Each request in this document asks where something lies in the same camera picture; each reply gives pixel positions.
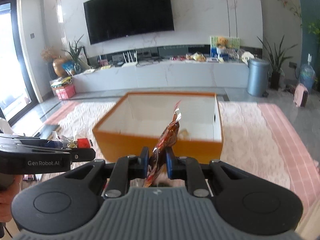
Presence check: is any clear quail egg packet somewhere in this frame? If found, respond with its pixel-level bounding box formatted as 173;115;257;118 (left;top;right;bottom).
57;135;78;148

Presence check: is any potted green plant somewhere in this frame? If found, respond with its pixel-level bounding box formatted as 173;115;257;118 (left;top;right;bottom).
258;35;297;90
63;35;84;74

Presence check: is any potted green plant left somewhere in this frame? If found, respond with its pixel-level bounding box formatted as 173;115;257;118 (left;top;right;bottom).
63;35;84;74

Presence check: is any pink storage box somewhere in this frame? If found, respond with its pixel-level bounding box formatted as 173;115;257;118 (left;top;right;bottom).
55;85;76;100

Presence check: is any blue water jug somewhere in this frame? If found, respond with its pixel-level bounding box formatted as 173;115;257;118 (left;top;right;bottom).
299;54;316;93

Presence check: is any teddy bear toy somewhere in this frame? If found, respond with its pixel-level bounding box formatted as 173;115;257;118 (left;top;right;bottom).
216;36;229;49

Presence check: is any brown round vase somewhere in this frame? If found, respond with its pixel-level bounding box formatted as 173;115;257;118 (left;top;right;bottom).
52;57;68;77

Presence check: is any red white snack bag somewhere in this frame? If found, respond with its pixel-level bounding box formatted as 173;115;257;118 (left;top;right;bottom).
76;138;93;148

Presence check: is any pink lace tablecloth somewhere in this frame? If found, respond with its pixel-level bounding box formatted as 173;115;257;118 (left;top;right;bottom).
19;101;320;230

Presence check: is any hanging ivy plant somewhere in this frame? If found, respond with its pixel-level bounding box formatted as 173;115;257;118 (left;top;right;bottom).
277;0;319;44

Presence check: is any orange cardboard box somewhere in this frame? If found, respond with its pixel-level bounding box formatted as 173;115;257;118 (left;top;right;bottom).
92;92;223;164

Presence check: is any white wifi router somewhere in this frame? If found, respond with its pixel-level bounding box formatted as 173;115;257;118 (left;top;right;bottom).
122;51;138;67

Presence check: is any person left hand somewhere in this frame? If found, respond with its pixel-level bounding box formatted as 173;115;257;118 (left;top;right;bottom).
0;175;23;223

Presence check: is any pink small heater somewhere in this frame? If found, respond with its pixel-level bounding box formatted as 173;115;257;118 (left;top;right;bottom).
293;83;309;107

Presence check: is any white tv cabinet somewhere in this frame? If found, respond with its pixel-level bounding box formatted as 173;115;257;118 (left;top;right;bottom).
72;60;249;93

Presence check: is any potted green plant right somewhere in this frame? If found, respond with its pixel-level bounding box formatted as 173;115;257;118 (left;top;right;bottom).
258;35;297;90

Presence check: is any black wall television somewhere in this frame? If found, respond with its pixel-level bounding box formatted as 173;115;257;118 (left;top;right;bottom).
84;0;175;44

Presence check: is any red spicy strip snack bag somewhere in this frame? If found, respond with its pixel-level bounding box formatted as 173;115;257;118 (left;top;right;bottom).
144;100;182;187

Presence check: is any grey metal trash bin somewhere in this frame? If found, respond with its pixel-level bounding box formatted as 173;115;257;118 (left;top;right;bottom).
247;59;270;97

